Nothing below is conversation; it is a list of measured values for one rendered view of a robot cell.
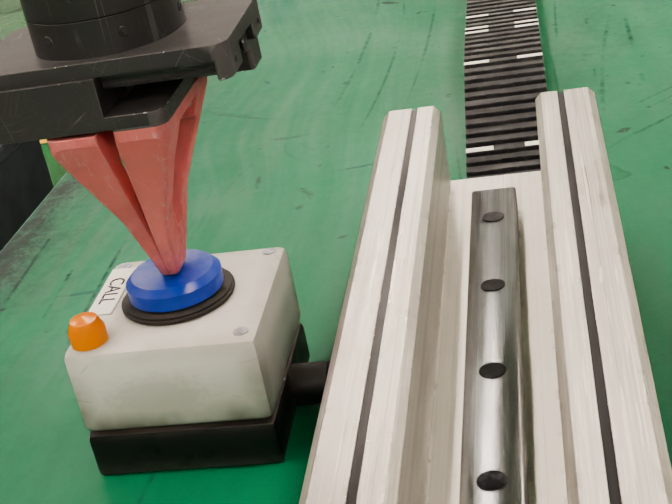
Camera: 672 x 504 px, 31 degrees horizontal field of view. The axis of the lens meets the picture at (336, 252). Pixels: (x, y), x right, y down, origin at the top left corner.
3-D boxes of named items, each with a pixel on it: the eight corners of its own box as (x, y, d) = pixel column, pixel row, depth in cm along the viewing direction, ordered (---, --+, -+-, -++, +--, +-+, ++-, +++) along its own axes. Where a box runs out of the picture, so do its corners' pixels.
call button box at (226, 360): (147, 371, 57) (113, 254, 54) (348, 354, 55) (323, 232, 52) (98, 478, 50) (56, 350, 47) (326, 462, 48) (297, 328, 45)
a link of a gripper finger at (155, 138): (213, 303, 46) (152, 71, 42) (38, 321, 47) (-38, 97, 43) (245, 224, 52) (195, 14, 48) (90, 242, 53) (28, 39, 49)
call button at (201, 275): (149, 289, 52) (138, 249, 51) (237, 281, 52) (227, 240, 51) (124, 338, 49) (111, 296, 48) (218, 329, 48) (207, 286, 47)
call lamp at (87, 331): (78, 333, 49) (70, 307, 48) (113, 329, 48) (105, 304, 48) (66, 353, 47) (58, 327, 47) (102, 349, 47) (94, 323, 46)
